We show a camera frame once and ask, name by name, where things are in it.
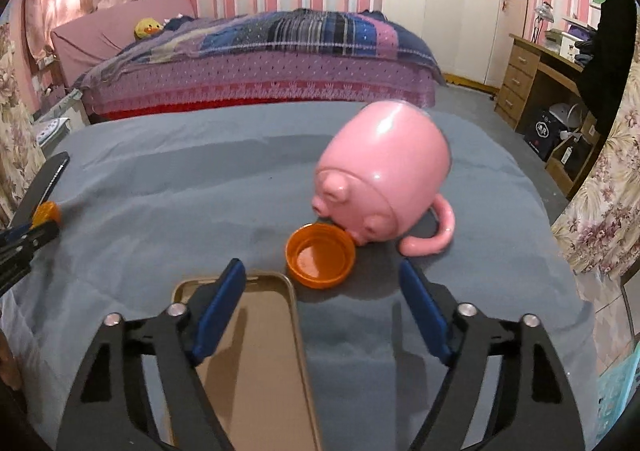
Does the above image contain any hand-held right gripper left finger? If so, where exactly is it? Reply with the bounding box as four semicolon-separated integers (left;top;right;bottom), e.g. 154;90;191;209
55;258;247;451

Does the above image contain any white box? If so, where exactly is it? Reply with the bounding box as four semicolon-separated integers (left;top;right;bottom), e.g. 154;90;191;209
545;28;583;62

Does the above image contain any dark cloth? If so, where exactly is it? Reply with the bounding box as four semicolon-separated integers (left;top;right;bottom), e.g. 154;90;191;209
575;0;640;152

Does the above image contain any wooden desk with drawers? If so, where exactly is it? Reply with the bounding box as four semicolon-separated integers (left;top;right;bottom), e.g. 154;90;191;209
495;33;601;196

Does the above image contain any grey table cloth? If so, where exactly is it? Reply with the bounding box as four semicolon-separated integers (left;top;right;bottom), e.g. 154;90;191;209
0;101;598;451

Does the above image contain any small orange cap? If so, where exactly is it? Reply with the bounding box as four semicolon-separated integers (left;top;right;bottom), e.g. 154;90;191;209
31;201;62;232

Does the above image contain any bed with purple sheet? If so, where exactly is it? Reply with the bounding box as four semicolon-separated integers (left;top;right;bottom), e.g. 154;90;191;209
50;0;446;122

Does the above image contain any light blue plastic basket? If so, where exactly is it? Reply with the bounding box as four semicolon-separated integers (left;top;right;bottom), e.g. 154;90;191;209
595;331;640;437

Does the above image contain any plaid blue blanket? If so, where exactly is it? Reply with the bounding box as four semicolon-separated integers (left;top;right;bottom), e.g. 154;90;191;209
75;8;446;86

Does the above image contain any black box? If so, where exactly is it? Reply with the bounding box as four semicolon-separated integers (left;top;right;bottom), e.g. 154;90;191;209
522;110;566;162

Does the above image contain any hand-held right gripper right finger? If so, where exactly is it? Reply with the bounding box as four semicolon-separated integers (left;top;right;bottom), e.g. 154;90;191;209
399;258;586;451

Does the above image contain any pink pig cup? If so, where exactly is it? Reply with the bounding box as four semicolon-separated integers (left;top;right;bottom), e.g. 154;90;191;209
311;100;456;257

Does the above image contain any yellow duck plush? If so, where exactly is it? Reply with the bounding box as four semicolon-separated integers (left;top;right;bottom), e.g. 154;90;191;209
134;18;166;42

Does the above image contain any orange plastic lid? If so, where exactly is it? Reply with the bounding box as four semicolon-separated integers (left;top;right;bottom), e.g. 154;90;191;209
285;223;357;289

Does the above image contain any white wardrobe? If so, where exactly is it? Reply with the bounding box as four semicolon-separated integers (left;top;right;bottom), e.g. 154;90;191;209
382;0;531;88

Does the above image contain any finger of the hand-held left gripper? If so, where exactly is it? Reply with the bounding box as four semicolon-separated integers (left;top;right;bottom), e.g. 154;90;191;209
0;220;61;297
10;152;71;228

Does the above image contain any desk lamp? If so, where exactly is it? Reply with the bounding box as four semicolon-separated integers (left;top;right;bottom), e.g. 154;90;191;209
531;1;556;44

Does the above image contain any floral curtain with blue top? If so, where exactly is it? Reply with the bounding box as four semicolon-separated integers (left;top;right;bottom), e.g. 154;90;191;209
550;96;640;282

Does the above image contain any gold rectangular tin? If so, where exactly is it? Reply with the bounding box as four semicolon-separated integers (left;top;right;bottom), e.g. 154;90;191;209
170;271;323;451

